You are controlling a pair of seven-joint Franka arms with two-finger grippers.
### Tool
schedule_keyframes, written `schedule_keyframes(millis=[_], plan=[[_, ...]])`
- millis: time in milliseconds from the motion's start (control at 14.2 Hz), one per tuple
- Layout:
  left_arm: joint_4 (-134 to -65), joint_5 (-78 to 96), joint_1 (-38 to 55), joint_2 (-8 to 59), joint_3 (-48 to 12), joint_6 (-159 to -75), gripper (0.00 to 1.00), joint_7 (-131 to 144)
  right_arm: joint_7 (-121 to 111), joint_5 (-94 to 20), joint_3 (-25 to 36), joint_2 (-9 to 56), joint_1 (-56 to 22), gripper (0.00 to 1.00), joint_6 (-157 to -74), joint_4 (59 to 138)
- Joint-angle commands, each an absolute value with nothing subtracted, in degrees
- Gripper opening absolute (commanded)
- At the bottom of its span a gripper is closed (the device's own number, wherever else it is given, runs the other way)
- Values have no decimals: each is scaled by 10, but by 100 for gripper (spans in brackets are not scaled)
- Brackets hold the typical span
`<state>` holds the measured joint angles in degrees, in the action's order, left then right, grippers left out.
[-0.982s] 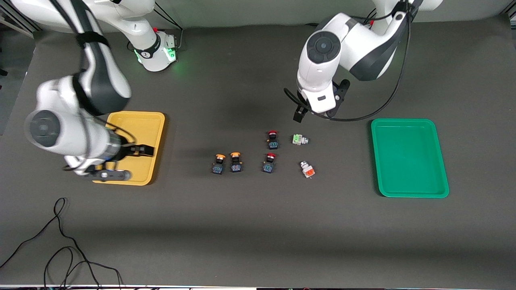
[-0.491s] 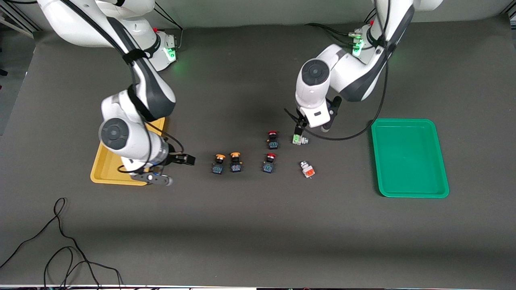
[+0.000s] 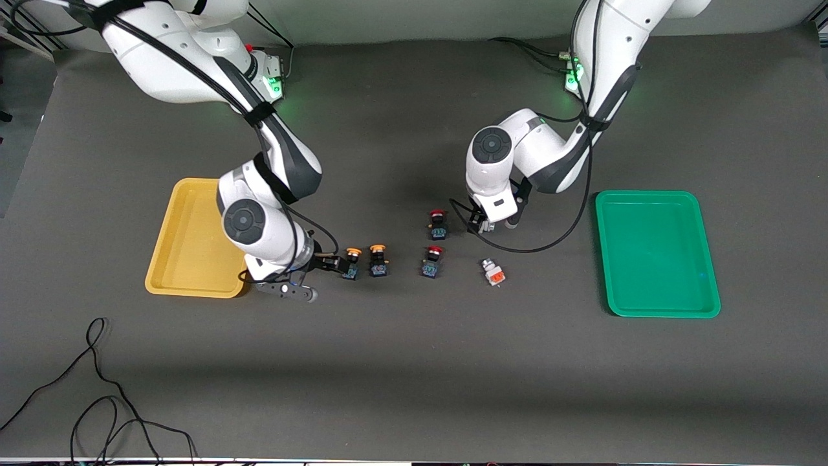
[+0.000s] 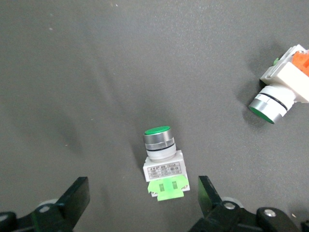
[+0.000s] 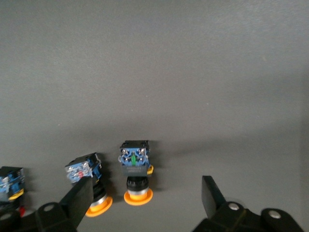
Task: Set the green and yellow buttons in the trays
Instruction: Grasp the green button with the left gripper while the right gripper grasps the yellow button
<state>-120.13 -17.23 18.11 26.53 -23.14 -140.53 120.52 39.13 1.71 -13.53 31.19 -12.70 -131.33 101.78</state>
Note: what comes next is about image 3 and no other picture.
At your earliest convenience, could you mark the black arm base cable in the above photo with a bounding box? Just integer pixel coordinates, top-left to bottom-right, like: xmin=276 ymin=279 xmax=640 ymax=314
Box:
xmin=488 ymin=36 xmax=573 ymax=72
xmin=249 ymin=3 xmax=296 ymax=82

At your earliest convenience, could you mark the thin black loose cable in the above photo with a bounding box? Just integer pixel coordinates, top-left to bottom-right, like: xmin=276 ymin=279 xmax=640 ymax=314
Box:
xmin=0 ymin=316 xmax=198 ymax=466

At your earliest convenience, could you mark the black left arm base cable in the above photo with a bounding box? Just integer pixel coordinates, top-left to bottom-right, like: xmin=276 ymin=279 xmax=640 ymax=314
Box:
xmin=488 ymin=36 xmax=573 ymax=72

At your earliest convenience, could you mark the green plastic tray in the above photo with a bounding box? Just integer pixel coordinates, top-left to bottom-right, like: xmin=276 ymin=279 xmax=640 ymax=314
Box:
xmin=594 ymin=190 xmax=722 ymax=319

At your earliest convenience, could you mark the orange white button switch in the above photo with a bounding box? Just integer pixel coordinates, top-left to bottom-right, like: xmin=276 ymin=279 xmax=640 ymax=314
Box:
xmin=480 ymin=258 xmax=507 ymax=287

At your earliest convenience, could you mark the yellow plastic tray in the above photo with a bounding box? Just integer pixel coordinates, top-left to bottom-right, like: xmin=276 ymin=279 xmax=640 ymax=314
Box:
xmin=144 ymin=178 xmax=252 ymax=299

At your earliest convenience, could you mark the aluminium frame rail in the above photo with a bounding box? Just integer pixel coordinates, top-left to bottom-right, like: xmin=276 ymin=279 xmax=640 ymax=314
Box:
xmin=0 ymin=23 xmax=56 ymax=62

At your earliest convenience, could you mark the black right arm base cable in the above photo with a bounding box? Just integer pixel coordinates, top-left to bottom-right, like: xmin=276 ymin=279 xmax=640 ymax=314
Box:
xmin=249 ymin=3 xmax=296 ymax=82

